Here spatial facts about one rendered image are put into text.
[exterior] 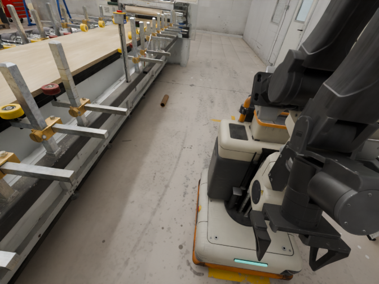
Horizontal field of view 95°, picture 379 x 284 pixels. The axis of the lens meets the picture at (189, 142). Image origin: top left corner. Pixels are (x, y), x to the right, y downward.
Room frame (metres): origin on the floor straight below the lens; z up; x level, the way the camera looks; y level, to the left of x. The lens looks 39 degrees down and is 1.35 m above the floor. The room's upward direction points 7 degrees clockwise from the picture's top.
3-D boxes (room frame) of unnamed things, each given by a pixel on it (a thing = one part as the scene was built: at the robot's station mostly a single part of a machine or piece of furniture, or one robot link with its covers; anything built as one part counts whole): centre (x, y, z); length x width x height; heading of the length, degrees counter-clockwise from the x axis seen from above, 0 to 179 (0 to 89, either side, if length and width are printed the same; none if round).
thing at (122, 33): (1.56, 0.64, 0.93); 0.05 x 0.05 x 0.45; 89
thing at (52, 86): (0.87, 0.80, 0.85); 0.08 x 0.08 x 0.11
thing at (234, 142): (0.77, -0.44, 0.59); 0.55 x 0.34 x 0.83; 88
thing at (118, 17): (1.56, 0.64, 1.18); 0.07 x 0.07 x 0.08; 89
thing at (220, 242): (0.68, -0.43, 0.16); 0.67 x 0.64 x 0.25; 178
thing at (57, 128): (0.61, 0.60, 0.83); 0.43 x 0.03 x 0.04; 89
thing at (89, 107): (0.86, 0.60, 0.81); 0.43 x 0.03 x 0.04; 89
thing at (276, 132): (0.80, -0.44, 0.87); 0.23 x 0.15 x 0.11; 88
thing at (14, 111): (0.62, 0.80, 0.85); 0.08 x 0.08 x 0.11
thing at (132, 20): (1.82, 0.64, 0.93); 0.04 x 0.04 x 0.48; 89
